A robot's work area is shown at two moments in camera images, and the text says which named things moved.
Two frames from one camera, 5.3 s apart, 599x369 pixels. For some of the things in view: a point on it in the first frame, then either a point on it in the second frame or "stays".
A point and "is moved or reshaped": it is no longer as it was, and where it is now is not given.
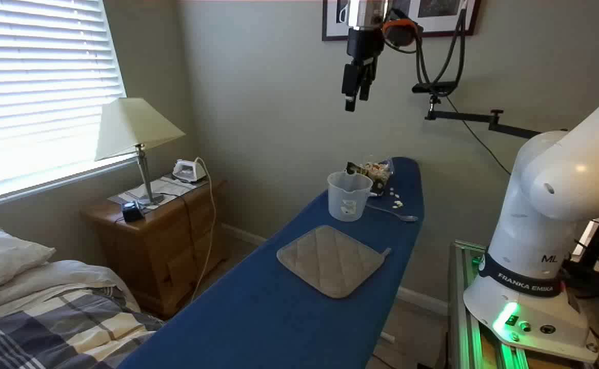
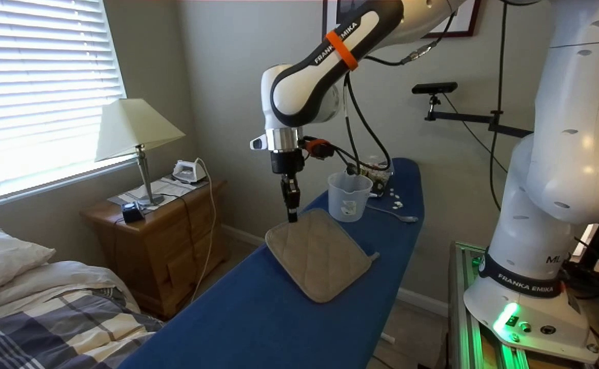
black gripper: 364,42 -> 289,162
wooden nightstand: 168,251 stays
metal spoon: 387,213 stays
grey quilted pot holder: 332,262 is moved or reshaped
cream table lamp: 129,123 stays
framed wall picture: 433,17 stays
